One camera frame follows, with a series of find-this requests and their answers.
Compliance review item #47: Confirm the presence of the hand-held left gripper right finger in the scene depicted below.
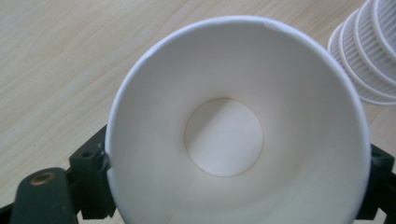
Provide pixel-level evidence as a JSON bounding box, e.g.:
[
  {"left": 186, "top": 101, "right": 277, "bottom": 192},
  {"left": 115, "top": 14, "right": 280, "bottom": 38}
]
[{"left": 356, "top": 143, "right": 396, "bottom": 222}]

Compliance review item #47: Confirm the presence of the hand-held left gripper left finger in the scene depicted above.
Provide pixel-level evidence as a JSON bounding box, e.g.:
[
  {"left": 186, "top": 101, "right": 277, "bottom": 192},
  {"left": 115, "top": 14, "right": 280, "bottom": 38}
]
[{"left": 68, "top": 123, "right": 117, "bottom": 220}]

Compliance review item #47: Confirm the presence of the stack of ribbed paper cups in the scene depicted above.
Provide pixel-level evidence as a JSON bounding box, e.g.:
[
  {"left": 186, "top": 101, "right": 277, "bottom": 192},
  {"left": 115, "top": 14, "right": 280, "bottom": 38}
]
[{"left": 326, "top": 0, "right": 396, "bottom": 106}]

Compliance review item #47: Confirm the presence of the white paper cup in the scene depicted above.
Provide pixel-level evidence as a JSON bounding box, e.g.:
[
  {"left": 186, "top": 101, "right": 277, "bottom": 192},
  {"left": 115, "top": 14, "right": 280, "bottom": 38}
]
[{"left": 104, "top": 15, "right": 373, "bottom": 224}]

